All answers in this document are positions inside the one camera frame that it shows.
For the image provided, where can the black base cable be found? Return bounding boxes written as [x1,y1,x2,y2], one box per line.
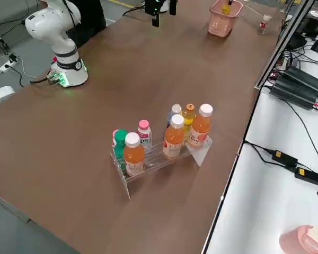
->
[29,74,59,85]

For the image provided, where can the yellow drink bottle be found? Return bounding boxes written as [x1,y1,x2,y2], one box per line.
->
[221,0,233,15]

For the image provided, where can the grey blue bottle white cap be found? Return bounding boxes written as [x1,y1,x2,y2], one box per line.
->
[166,103,182,129]

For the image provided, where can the white box red label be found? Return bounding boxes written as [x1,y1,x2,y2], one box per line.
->
[0,85,16,106]

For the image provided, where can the person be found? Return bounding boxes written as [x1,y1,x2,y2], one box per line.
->
[66,0,107,49]

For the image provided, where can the orange juice bottle white cap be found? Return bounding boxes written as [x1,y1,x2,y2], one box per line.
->
[123,132,146,177]
[162,114,186,160]
[187,103,214,149]

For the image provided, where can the small adapter yellow label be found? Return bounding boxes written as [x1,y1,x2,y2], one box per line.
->
[271,149,299,167]
[294,166,318,185]

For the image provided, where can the clear acrylic drinks tray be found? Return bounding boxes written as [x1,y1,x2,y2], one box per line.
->
[110,134,214,201]

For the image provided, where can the aluminium frame post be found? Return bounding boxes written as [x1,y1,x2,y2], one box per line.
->
[254,0,316,89]

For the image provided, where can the white power strip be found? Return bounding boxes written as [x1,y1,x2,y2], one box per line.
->
[0,60,19,72]

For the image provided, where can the small red white bottle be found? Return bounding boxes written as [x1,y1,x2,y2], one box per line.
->
[259,14,272,29]

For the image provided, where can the green bottle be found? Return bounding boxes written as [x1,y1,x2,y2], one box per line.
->
[113,129,129,170]

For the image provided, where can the black power brick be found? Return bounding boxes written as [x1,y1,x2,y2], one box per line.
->
[284,66,318,93]
[269,78,318,111]

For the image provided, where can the pink plastic basket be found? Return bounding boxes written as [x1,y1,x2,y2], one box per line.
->
[207,0,244,38]

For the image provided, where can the yellow tea bottle orange cap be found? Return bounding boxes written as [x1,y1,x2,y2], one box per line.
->
[180,103,197,146]

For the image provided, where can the pink container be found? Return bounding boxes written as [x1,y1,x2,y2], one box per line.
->
[278,224,318,254]

